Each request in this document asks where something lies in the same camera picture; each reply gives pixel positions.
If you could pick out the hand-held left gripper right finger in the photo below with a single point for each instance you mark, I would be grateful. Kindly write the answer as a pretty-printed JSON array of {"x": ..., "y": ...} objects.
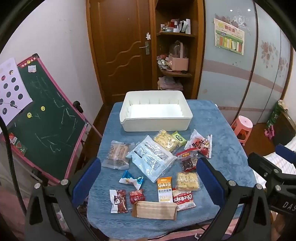
[{"x": 208, "y": 179}]

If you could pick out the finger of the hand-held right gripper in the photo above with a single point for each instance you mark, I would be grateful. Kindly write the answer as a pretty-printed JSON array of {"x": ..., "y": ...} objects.
[
  {"x": 285, "y": 151},
  {"x": 261, "y": 163}
]

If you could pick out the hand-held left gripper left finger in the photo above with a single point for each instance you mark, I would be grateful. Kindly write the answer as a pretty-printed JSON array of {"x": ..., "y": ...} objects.
[{"x": 86, "y": 179}]

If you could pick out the clear biscuit packet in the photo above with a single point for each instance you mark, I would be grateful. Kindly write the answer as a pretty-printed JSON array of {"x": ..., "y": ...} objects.
[{"x": 187, "y": 182}]

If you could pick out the red white cookie packet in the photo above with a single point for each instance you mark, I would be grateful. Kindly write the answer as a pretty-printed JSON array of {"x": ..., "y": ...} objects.
[{"x": 183, "y": 200}]

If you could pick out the orange white oat bar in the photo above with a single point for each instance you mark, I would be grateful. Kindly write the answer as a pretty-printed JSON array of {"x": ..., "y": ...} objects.
[{"x": 164, "y": 188}]

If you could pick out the blue foil candy packet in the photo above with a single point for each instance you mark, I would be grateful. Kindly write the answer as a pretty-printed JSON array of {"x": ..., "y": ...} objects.
[{"x": 131, "y": 179}]

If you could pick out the large white blue snack bag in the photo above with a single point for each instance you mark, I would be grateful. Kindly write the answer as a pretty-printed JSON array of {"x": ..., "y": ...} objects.
[{"x": 150, "y": 160}]

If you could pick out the white plastic storage bin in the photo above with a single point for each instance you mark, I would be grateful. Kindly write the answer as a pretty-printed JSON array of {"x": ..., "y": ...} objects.
[{"x": 157, "y": 111}]

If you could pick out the striped bedding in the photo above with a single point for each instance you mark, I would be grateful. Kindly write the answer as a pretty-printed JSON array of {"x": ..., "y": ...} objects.
[{"x": 285, "y": 165}]

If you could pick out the pink toy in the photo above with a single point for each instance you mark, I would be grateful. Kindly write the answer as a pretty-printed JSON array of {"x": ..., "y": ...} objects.
[{"x": 269, "y": 133}]

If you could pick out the red dried fruit packet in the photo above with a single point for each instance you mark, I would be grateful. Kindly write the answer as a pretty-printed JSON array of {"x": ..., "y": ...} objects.
[{"x": 187, "y": 161}]

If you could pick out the red white snack packet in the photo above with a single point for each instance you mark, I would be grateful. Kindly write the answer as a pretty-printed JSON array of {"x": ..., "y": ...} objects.
[{"x": 200, "y": 143}]

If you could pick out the dark brown white packet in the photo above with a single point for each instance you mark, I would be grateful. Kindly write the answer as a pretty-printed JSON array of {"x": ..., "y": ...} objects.
[{"x": 118, "y": 200}]

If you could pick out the green box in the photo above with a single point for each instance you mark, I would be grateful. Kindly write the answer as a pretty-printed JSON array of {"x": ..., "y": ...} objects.
[{"x": 275, "y": 114}]

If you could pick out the clear wrapped cake packet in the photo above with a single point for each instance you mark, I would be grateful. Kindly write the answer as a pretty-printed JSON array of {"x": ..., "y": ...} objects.
[{"x": 116, "y": 154}]

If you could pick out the pink plastic stool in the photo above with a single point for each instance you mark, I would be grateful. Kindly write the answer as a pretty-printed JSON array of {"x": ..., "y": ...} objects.
[{"x": 242, "y": 126}]

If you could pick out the small green snack packet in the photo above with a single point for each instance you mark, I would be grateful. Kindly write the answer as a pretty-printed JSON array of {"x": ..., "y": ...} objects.
[{"x": 179, "y": 137}]

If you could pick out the small red candy packet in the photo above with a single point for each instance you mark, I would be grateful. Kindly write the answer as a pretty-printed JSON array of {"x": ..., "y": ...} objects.
[{"x": 137, "y": 196}]

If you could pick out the yellow cracker packet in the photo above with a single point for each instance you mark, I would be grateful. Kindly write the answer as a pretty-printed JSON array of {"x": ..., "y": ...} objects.
[{"x": 164, "y": 140}]

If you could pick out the brown paper packet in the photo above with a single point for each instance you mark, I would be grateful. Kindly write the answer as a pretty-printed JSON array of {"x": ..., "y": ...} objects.
[{"x": 153, "y": 209}]

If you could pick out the blue textured table cloth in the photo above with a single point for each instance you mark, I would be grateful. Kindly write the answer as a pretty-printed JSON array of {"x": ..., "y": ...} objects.
[{"x": 208, "y": 115}]

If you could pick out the pink framed chalkboard easel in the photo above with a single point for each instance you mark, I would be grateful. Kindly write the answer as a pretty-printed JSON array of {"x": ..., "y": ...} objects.
[{"x": 53, "y": 125}]

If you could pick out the black easel knob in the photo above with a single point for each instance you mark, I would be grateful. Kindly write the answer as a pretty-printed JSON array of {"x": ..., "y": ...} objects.
[{"x": 78, "y": 106}]

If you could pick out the floral sliding wardrobe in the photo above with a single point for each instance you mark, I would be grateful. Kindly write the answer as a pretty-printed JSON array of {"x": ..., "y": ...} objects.
[{"x": 231, "y": 81}]

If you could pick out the folded pink cloths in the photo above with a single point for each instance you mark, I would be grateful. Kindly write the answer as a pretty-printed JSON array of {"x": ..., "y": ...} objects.
[{"x": 168, "y": 83}]

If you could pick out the white dotted paper sheet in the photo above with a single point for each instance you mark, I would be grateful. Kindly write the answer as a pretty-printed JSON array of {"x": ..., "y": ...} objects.
[{"x": 11, "y": 92}]

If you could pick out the pink basket with clear dome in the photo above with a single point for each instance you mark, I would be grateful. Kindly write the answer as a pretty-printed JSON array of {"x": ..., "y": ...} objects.
[{"x": 178, "y": 61}]

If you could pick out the wooden corner shelf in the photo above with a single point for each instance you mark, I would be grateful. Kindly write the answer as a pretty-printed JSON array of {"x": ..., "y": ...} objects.
[{"x": 198, "y": 58}]

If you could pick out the brown wooden door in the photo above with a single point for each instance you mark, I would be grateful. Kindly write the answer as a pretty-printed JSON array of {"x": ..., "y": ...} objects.
[{"x": 120, "y": 46}]

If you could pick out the white door hook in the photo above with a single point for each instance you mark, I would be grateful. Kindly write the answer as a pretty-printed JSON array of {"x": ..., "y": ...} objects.
[{"x": 148, "y": 36}]

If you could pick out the shelf clutter of small items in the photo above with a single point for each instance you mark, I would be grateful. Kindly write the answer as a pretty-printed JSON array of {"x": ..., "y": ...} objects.
[{"x": 177, "y": 25}]

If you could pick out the wall poster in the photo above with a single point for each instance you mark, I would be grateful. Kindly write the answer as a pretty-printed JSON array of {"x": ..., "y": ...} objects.
[{"x": 229, "y": 37}]

